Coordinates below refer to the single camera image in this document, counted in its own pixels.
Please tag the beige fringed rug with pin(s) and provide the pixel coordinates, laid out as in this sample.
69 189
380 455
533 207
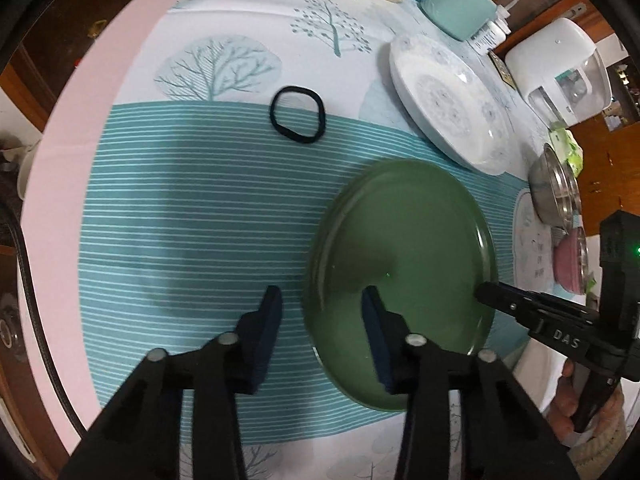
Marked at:
600 447

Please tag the white countertop appliance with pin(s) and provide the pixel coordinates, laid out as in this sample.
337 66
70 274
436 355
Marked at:
550 50

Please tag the tree print tablecloth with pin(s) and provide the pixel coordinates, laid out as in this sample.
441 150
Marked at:
175 210

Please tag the large steel bowl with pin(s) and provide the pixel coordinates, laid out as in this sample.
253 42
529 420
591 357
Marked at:
547 185

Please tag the green tissue packet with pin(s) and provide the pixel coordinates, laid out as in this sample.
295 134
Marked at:
567 147

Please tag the teal container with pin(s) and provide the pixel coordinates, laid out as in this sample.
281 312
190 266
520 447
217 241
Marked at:
455 2

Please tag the person's right hand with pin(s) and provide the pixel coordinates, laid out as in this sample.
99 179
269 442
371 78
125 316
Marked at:
562 417

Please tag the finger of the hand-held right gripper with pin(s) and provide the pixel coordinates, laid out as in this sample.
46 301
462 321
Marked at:
535 297
492 297

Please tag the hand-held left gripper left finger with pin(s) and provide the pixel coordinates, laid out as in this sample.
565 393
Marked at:
266 340

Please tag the pink bowl with steel interior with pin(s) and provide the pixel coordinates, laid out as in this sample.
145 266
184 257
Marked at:
567 265

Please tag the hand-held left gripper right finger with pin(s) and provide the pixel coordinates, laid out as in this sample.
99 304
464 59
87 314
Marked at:
377 345

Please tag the white bottle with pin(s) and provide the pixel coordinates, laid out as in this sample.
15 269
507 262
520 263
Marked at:
495 30

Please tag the green plate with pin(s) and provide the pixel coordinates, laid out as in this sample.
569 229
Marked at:
400 240

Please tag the small dark patterned box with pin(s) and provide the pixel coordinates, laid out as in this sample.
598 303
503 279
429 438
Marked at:
501 67

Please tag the white floral plate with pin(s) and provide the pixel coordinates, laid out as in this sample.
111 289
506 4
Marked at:
445 100

